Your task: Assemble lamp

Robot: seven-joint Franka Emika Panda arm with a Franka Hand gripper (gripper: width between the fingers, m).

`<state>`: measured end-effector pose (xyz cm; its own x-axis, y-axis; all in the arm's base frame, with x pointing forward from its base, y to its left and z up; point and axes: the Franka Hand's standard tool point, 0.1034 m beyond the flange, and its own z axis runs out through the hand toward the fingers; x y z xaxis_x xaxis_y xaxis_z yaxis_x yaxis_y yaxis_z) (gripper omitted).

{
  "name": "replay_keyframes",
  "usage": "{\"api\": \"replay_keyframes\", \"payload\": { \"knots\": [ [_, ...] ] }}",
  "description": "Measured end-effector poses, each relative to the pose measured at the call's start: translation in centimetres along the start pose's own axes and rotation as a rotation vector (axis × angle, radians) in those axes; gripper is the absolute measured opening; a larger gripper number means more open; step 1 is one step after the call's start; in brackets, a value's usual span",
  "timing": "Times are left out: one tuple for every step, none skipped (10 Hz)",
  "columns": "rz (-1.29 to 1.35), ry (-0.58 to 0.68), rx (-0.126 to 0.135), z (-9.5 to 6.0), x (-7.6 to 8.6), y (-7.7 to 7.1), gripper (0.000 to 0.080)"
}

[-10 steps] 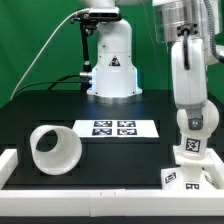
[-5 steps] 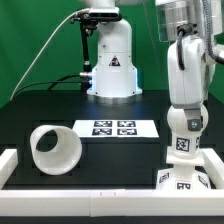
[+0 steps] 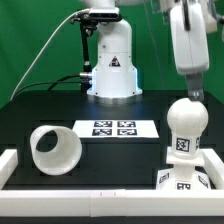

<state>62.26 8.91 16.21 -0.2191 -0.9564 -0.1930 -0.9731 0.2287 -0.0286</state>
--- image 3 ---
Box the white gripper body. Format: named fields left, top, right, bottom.
left=170, top=0, right=209, bottom=75

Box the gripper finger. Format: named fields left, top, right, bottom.
left=185, top=74, right=204, bottom=101

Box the white lamp bulb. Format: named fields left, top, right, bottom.
left=167, top=98, right=209, bottom=159

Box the white lamp base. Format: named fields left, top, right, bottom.
left=156, top=147, right=211, bottom=191

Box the white lamp shade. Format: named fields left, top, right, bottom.
left=30, top=125, right=82, bottom=176

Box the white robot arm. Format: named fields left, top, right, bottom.
left=80, top=0, right=224, bottom=101

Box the white marker sheet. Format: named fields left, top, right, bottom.
left=73, top=120, right=159, bottom=138

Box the white right fence rail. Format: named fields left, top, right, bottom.
left=202, top=149, right=224, bottom=190

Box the white fence rail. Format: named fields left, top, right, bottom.
left=0, top=189, right=224, bottom=217
left=202, top=149, right=224, bottom=190
left=0, top=149, right=18, bottom=190

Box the black depth camera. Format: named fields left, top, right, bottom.
left=69, top=7, right=122, bottom=24

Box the black camera stand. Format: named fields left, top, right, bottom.
left=80, top=22, right=94, bottom=93

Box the black cable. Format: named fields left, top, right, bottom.
left=13, top=73, right=84, bottom=98

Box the white front fence rail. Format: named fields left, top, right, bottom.
left=0, top=189, right=224, bottom=217

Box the white camera cable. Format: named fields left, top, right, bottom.
left=10, top=11, right=84, bottom=101

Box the white left fence rail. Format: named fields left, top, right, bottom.
left=0, top=149, right=18, bottom=190

